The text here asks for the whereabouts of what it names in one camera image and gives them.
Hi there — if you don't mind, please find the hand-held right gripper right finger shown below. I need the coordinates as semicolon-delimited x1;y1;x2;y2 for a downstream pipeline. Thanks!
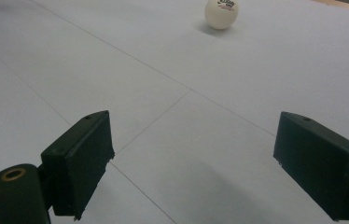
272;111;349;222

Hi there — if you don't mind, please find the white ping pong ball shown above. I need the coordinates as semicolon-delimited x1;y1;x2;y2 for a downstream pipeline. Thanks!
204;0;240;31

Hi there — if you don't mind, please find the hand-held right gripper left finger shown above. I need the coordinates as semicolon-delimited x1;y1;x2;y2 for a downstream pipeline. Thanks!
40;110;116;221

